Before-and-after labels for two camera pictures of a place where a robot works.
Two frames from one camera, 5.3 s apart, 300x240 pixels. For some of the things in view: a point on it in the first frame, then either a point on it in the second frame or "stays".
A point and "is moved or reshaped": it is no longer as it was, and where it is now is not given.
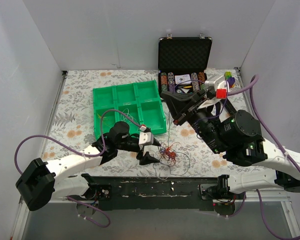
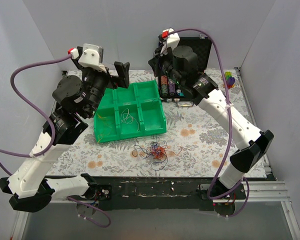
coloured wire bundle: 176,162 is moved or reshaped
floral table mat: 182,153 stays
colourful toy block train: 230,80 stays
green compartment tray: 138,104 stays
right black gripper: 190,105 to 157,63
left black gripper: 142,153 to 112,77
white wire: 125,118 stays
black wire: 169,129 to 159,61
